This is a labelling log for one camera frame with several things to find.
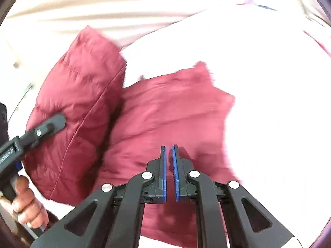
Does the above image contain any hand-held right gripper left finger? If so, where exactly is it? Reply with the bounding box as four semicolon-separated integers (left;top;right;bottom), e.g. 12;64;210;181
31;145;167;248

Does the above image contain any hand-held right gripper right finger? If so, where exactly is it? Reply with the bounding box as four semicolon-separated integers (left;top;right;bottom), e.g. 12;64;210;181
172;145;295;248

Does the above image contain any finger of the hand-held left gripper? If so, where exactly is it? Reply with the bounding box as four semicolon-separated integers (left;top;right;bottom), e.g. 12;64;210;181
19;113;67;148

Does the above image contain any maroon quilted down jacket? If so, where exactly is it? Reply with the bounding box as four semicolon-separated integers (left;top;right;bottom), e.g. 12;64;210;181
24;26;236;248

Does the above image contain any person's left hand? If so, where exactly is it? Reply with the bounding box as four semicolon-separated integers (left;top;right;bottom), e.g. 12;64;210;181
0;175;49;231

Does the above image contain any pink floral bedsheet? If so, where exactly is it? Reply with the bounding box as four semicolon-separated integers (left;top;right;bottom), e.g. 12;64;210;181
120;0;331;241

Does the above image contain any beige curtain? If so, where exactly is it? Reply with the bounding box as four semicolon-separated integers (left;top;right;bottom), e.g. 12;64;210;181
5;0;293;48

